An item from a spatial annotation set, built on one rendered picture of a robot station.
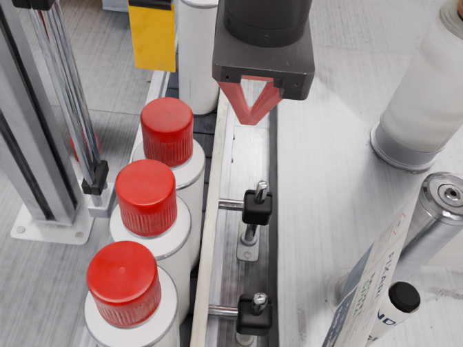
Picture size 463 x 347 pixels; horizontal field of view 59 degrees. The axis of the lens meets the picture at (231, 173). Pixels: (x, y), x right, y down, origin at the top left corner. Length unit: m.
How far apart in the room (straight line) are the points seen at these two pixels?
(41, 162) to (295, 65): 0.26
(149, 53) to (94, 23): 0.50
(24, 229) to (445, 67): 0.48
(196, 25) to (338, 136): 0.24
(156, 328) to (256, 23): 0.19
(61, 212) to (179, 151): 0.26
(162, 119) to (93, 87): 0.42
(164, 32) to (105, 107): 0.35
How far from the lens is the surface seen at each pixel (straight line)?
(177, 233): 0.26
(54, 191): 0.46
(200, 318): 0.37
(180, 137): 0.26
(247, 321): 0.37
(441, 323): 0.48
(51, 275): 0.50
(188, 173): 0.28
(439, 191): 0.29
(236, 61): 0.27
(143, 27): 0.30
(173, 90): 0.58
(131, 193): 0.22
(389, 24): 0.91
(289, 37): 0.28
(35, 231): 0.53
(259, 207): 0.42
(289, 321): 0.42
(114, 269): 0.21
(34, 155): 0.42
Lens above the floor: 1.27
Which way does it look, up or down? 53 degrees down
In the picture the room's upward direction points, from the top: 9 degrees clockwise
